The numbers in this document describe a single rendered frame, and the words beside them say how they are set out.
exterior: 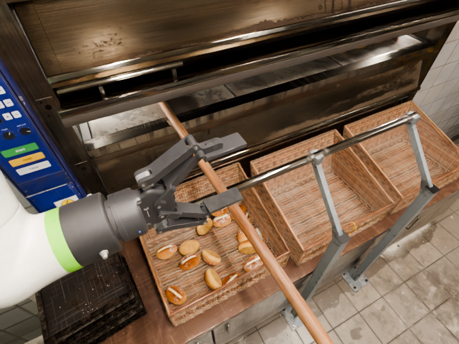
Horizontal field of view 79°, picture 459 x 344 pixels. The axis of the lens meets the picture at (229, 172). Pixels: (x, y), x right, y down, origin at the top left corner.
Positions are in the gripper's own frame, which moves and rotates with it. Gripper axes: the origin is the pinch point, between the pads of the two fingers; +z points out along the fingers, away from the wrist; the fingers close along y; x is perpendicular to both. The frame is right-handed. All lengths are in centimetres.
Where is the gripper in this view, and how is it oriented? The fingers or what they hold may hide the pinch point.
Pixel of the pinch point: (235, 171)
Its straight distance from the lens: 47.7
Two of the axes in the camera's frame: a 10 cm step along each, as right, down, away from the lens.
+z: 8.8, -3.5, 3.1
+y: 0.0, 6.7, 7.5
